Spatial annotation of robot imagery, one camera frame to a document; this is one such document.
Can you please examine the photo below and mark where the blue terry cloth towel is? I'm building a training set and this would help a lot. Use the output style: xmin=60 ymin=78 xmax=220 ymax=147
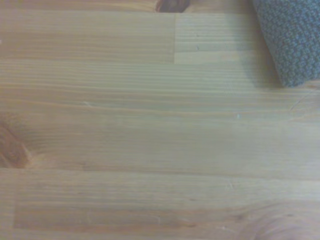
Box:
xmin=251 ymin=0 xmax=320 ymax=88

